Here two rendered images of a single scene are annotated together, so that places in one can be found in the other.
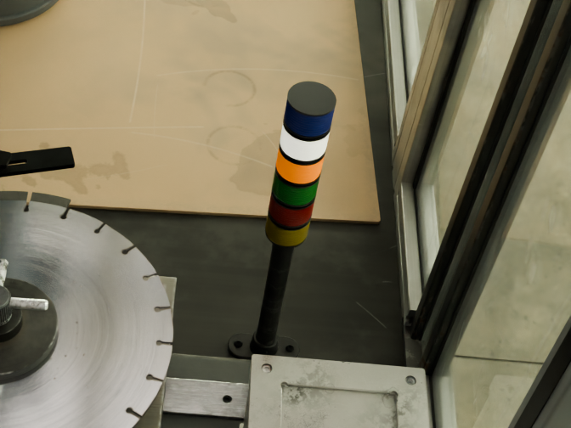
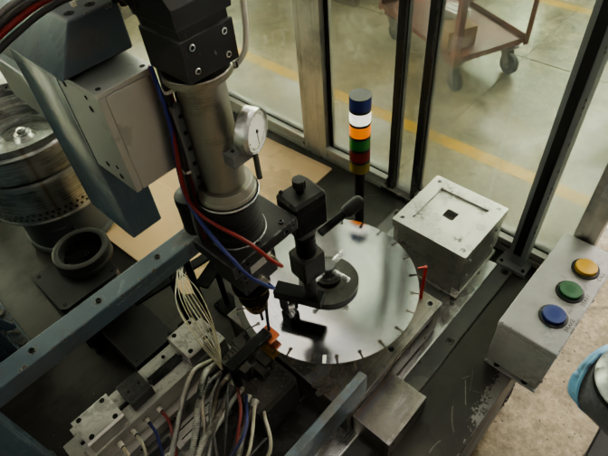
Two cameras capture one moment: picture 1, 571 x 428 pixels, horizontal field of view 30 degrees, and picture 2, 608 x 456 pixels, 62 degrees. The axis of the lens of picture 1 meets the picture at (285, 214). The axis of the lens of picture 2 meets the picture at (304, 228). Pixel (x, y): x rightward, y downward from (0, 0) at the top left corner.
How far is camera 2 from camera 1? 0.63 m
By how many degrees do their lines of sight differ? 24
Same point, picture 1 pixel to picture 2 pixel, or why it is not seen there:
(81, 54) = not seen: hidden behind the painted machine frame
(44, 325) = (342, 264)
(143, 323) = (364, 234)
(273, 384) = (411, 219)
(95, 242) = not seen: hidden behind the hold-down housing
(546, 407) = (586, 86)
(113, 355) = (372, 251)
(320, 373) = (417, 204)
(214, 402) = not seen: hidden behind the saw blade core
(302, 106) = (363, 99)
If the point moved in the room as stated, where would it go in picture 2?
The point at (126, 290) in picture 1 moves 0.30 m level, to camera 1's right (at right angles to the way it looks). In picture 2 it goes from (342, 232) to (439, 163)
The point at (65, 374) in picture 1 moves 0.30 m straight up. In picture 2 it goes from (370, 270) to (375, 144)
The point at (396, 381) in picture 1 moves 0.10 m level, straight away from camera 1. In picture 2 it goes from (437, 185) to (411, 161)
